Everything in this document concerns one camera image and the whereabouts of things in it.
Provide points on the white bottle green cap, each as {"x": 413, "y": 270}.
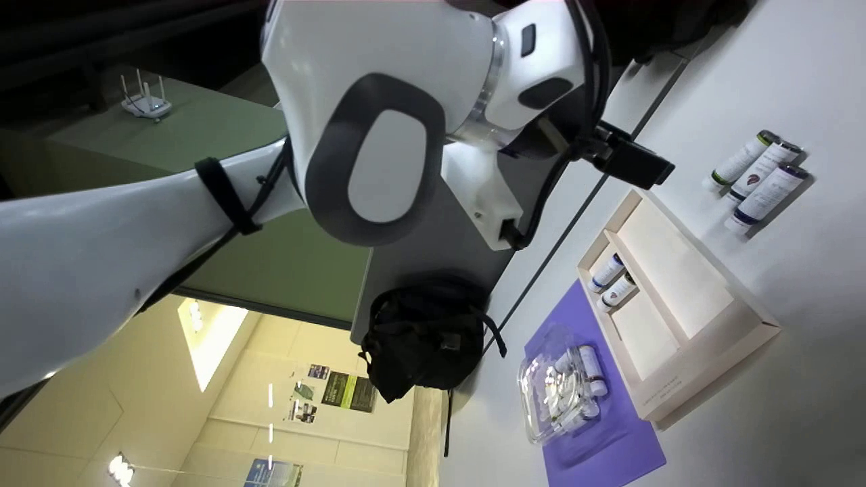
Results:
{"x": 742, "y": 161}

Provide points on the dark green wall poster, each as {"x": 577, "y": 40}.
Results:
{"x": 336, "y": 387}

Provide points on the black fabric object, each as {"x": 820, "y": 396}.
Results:
{"x": 686, "y": 23}

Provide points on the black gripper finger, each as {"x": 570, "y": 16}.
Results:
{"x": 651, "y": 166}

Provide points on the green cabinet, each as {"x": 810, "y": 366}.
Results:
{"x": 272, "y": 270}

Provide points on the small photo wall poster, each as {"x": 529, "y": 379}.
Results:
{"x": 304, "y": 404}

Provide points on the small white bagged bottle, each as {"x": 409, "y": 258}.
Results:
{"x": 599, "y": 389}
{"x": 590, "y": 361}

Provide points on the blue wall poster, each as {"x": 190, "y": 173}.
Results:
{"x": 272, "y": 473}

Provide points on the light wooden tray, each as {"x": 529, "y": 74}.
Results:
{"x": 695, "y": 297}

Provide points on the clear plastic bag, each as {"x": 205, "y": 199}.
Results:
{"x": 559, "y": 396}

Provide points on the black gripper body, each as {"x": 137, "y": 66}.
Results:
{"x": 613, "y": 150}

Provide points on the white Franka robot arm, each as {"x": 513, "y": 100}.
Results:
{"x": 137, "y": 245}

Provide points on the white wifi router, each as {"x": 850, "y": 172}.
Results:
{"x": 147, "y": 100}

